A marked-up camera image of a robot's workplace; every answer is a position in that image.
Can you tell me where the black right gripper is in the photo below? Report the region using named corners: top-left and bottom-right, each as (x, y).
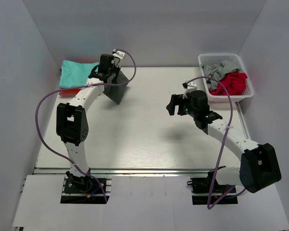
top-left (167, 94), bottom-right (198, 118)

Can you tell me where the dark grey t-shirt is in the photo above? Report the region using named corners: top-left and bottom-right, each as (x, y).
top-left (104, 70), bottom-right (129, 104)

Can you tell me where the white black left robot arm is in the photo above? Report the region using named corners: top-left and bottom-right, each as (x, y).
top-left (56, 50), bottom-right (128, 192)

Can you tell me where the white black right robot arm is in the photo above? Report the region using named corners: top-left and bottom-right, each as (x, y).
top-left (166, 90), bottom-right (282, 193)

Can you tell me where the teal folded t-shirt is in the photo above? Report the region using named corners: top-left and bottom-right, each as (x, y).
top-left (59, 60), bottom-right (99, 89)

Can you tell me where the orange folded t-shirt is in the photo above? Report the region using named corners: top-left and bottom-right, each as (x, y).
top-left (61, 88), bottom-right (80, 97)

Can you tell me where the light grey t-shirt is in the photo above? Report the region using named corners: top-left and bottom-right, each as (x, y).
top-left (201, 60), bottom-right (240, 81)

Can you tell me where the red t-shirt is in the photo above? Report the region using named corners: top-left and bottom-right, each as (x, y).
top-left (209, 72), bottom-right (248, 96)

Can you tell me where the white plastic laundry basket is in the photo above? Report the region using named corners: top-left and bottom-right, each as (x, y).
top-left (198, 53), bottom-right (254, 103)

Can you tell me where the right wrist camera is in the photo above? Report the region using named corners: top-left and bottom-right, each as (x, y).
top-left (183, 81), bottom-right (197, 99)

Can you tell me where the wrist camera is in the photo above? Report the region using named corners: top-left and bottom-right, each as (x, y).
top-left (112, 49), bottom-right (125, 60)
top-left (183, 81), bottom-right (197, 99)

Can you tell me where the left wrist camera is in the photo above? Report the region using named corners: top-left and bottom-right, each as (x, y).
top-left (112, 49), bottom-right (125, 60)

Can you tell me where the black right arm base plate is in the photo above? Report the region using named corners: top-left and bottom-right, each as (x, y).
top-left (186, 168), bottom-right (239, 205)

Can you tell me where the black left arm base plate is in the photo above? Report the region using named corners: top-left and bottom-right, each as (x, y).
top-left (60, 177), bottom-right (106, 205)

